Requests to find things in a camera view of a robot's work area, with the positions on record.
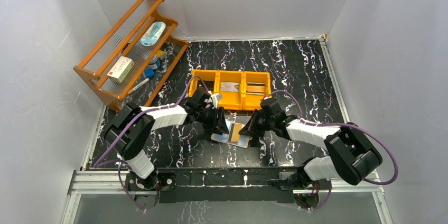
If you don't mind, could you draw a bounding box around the orange wooden shelf rack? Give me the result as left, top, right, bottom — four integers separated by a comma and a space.
73, 0, 189, 111

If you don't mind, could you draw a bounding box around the yellow small block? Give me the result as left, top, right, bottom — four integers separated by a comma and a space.
156, 50, 167, 60

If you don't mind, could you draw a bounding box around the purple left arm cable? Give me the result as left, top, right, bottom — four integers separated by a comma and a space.
92, 75, 211, 212

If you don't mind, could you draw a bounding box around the light blue oval case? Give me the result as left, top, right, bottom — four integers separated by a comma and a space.
140, 21, 166, 46

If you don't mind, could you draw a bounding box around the silver card in tray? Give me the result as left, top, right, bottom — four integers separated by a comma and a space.
220, 81, 239, 92

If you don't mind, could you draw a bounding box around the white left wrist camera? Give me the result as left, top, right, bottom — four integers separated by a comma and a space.
209, 92, 222, 108

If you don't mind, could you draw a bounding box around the blue white tape roll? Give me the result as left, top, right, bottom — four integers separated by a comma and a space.
147, 54, 161, 70

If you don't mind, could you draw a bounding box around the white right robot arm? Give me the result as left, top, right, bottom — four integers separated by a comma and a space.
239, 98, 382, 188

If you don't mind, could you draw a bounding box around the blue cube block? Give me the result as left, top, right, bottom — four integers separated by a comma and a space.
143, 68, 155, 79

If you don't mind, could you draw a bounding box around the yellow three-compartment plastic tray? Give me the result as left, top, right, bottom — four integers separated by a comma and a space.
189, 69, 272, 111

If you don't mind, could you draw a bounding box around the white red-print box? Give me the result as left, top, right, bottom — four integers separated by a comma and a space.
107, 56, 134, 83

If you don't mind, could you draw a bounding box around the white marker pen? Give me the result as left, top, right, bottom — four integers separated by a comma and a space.
128, 78, 150, 95

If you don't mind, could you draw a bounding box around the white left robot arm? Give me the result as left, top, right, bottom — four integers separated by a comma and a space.
100, 89, 229, 190

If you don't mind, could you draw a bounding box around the white leather card holder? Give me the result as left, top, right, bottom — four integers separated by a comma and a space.
211, 121, 252, 148

